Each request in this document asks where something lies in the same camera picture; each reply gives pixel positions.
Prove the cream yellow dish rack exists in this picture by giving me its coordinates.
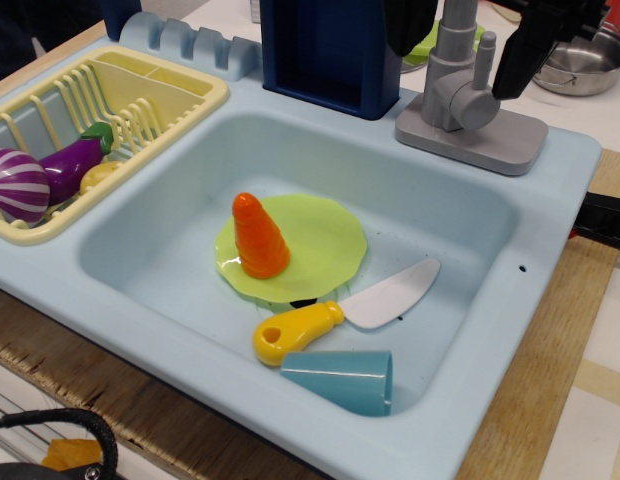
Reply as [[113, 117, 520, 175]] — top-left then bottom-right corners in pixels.
[[0, 46, 229, 245]]

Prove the yellow handled toy knife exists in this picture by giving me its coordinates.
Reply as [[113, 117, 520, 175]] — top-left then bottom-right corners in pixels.
[[252, 258, 441, 366]]

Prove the yellow toy potato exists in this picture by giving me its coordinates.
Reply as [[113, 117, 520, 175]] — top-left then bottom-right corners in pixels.
[[79, 161, 123, 195]]

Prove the black clamp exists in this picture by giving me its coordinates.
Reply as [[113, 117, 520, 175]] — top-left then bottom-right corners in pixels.
[[570, 192, 620, 249]]

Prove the grey faucet lever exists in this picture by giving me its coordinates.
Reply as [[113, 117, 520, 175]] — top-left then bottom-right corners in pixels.
[[472, 31, 497, 91]]

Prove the dark blue plastic box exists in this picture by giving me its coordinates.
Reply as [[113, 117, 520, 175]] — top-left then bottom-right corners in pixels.
[[260, 0, 402, 120]]

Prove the green toy item behind faucet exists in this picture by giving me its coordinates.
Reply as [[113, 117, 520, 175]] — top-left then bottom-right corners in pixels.
[[403, 20, 485, 65]]

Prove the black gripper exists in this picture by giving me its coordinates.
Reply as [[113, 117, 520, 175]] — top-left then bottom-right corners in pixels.
[[383, 0, 609, 100]]

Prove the teal toy cup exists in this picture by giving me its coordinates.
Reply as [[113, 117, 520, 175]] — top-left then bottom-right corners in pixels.
[[280, 351, 393, 417]]

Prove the black cable loop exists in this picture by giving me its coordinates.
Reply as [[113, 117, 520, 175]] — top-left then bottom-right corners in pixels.
[[0, 407, 119, 480]]

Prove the grey toy faucet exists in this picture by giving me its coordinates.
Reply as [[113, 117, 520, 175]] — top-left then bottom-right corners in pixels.
[[395, 1, 549, 176]]

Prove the light blue toy sink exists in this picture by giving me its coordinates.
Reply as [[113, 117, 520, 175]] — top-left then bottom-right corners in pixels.
[[0, 10, 603, 480]]

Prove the orange toy carrot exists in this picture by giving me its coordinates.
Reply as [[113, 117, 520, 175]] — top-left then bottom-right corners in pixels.
[[232, 192, 290, 279]]

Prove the purple striped toy onion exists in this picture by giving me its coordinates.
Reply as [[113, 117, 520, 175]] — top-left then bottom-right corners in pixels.
[[0, 148, 50, 226]]

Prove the light green toy plate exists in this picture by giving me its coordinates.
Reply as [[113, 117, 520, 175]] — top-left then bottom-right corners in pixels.
[[215, 193, 367, 303]]

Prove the stainless steel pot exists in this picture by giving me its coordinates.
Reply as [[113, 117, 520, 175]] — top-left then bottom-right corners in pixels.
[[533, 24, 620, 97]]

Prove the purple toy eggplant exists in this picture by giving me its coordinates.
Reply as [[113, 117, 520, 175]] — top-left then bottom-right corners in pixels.
[[39, 122, 114, 206]]

